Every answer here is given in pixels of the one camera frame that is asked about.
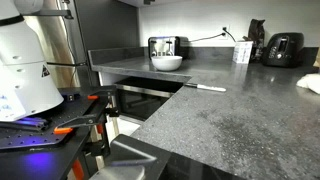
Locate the white pen with black cap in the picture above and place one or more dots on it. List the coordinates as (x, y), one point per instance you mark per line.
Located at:
(208, 87)

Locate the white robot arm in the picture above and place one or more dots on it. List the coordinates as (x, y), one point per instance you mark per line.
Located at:
(23, 66)

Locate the white ceramic bowl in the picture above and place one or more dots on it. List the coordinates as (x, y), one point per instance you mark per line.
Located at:
(166, 63)

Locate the built-in black oven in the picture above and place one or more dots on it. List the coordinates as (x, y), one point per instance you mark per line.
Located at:
(143, 98)

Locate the silver two-slot toaster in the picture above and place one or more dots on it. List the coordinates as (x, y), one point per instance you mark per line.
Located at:
(162, 46)

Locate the black glass cooktop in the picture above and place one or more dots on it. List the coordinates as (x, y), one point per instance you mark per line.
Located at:
(193, 170)

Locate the white printed carton box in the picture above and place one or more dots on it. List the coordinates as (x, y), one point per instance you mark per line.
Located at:
(242, 52)

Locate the dark brown foil bag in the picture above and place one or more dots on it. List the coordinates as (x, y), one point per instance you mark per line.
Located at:
(257, 33)

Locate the orange clamp grip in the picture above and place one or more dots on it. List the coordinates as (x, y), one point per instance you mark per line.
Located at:
(78, 170)

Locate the stainless steel refrigerator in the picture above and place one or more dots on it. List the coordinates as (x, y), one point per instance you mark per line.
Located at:
(53, 43)

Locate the black perforated mounting board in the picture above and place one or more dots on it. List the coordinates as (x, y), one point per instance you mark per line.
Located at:
(40, 136)

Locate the black toaster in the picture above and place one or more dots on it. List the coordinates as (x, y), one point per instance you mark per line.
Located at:
(283, 50)

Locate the black aluminium extrusion rails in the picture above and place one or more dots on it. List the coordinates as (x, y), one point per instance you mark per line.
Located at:
(26, 123)

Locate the white cloth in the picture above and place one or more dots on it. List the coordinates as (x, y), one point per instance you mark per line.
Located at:
(310, 82)

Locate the brown wooden board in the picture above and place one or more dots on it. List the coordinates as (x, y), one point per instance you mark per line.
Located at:
(317, 58)

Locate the grey metal camera mount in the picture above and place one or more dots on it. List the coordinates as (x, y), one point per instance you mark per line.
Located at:
(133, 155)

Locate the white wall power outlet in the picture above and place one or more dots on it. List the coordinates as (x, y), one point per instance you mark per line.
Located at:
(225, 32)

